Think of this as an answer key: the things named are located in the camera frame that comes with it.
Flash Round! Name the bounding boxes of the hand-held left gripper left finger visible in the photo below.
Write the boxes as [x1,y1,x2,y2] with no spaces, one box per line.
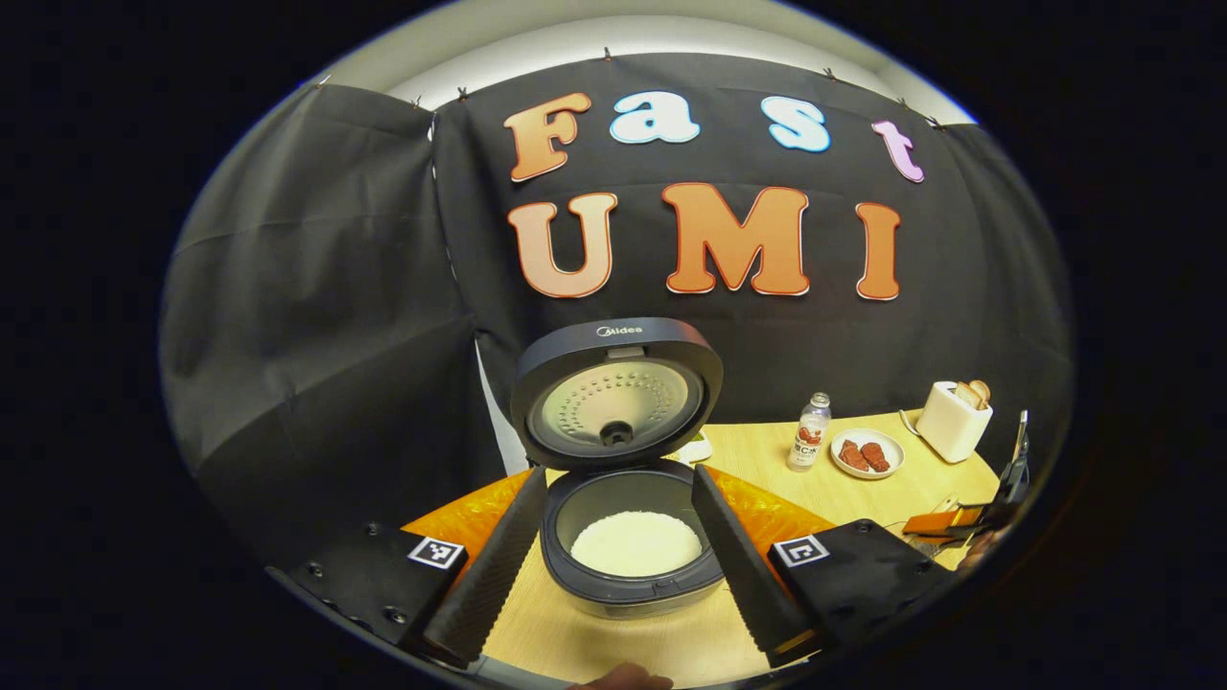
[267,466,550,670]

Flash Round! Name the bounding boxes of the white rice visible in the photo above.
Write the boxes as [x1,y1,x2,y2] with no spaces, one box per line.
[570,511,704,578]

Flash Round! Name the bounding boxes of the white round plate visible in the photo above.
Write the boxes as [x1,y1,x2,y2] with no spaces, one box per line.
[830,428,906,480]

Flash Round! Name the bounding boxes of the small clear drink bottle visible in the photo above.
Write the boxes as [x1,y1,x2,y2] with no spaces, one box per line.
[786,392,832,472]

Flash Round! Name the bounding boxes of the black backdrop cloth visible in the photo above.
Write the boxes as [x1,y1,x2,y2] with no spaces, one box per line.
[161,53,1075,566]

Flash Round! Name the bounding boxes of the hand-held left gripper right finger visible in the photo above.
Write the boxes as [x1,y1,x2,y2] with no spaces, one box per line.
[691,464,958,670]

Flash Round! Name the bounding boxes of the white toaster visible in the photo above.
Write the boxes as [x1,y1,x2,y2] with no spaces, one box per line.
[915,380,994,464]

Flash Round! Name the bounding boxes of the black rice cooker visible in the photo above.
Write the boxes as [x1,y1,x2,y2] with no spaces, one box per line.
[510,317,727,619]

